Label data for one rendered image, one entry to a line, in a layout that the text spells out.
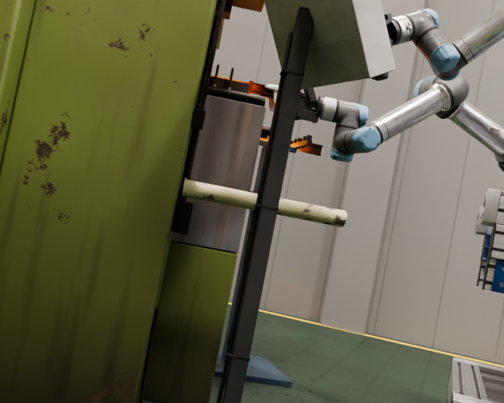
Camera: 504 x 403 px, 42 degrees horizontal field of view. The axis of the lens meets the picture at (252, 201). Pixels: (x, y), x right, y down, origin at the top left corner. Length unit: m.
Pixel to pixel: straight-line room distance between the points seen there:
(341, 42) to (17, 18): 0.76
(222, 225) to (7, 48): 0.77
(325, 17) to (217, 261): 0.79
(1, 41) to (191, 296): 0.87
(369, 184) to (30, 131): 3.20
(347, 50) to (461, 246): 3.28
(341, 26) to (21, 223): 0.90
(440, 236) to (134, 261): 3.27
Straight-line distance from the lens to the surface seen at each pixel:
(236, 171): 1.96
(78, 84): 1.73
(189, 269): 1.96
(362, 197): 4.60
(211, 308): 1.97
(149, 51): 1.73
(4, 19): 1.70
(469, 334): 4.71
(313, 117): 2.15
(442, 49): 1.90
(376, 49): 1.51
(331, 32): 1.56
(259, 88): 2.16
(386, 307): 4.72
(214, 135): 1.97
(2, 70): 1.67
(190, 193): 1.72
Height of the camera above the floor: 0.54
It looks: 3 degrees up
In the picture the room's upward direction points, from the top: 11 degrees clockwise
